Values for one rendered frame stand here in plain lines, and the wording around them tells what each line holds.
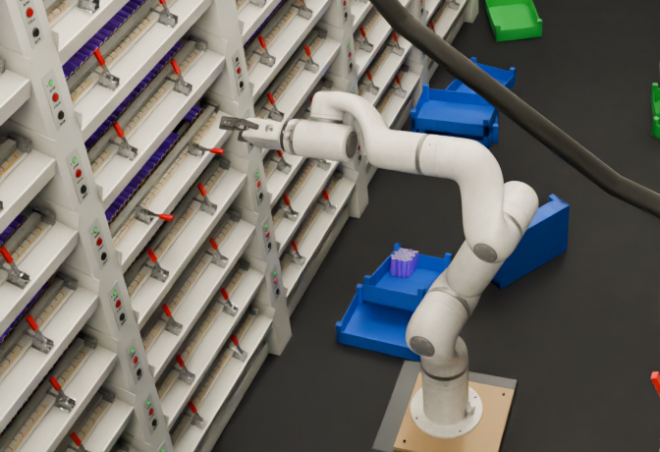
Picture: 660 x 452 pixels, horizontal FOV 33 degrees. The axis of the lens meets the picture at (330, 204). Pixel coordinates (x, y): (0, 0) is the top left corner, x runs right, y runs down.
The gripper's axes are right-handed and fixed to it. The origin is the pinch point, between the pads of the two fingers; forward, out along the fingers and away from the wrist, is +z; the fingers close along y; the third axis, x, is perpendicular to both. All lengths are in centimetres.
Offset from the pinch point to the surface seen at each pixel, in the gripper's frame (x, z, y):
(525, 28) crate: 118, 9, 219
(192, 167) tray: -8.5, 15.8, 10.7
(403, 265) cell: -8, -1, 121
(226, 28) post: 27.3, 13.8, 6.5
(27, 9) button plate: 0, 6, -70
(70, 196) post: -28.7, 9.7, -38.7
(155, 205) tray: -21.4, 16.0, 0.4
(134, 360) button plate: -58, 14, 6
